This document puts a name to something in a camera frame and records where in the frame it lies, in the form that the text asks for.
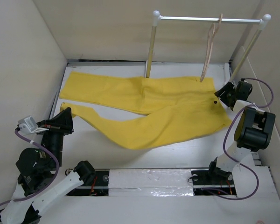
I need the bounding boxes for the wooden clothes hanger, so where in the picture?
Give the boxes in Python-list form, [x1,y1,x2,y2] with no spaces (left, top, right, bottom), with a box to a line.
[200,14,223,82]

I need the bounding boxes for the white clothes rack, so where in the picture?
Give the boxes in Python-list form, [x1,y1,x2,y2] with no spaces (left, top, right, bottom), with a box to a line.
[145,11,271,91]

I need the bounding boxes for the yellow trousers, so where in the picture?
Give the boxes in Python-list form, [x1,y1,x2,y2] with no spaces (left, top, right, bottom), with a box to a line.
[59,71,231,150]

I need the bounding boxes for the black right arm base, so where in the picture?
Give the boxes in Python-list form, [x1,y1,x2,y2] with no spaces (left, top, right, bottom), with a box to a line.
[188,158,237,196]

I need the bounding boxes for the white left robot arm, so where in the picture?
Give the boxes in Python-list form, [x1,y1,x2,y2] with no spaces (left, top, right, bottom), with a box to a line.
[0,107,96,224]

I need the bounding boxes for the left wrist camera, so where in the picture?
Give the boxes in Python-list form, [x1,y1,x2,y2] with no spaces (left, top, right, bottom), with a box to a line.
[18,116,48,135]

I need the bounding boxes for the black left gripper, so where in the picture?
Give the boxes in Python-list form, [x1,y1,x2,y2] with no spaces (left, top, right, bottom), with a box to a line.
[36,106,76,167]

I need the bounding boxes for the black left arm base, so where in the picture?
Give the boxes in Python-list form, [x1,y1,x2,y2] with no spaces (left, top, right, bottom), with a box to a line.
[66,170,110,196]

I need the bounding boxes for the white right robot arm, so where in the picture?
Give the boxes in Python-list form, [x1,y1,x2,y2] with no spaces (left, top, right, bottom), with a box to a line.
[206,78,276,184]

